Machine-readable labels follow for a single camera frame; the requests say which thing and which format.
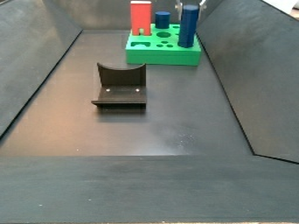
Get dark blue cylinder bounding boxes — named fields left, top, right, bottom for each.
left=155, top=11, right=171, bottom=29

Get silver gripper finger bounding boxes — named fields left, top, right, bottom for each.
left=175, top=0, right=183, bottom=12
left=199, top=0, right=208, bottom=11

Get black curved holder stand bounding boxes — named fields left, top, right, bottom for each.
left=91, top=63, right=147, bottom=107

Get blue hexagon prism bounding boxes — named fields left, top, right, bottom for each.
left=178, top=4, right=200, bottom=48

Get green shape sorter board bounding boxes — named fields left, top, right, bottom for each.
left=126, top=24, right=202, bottom=66

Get red arch block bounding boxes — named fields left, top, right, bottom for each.
left=131, top=1, right=152, bottom=36

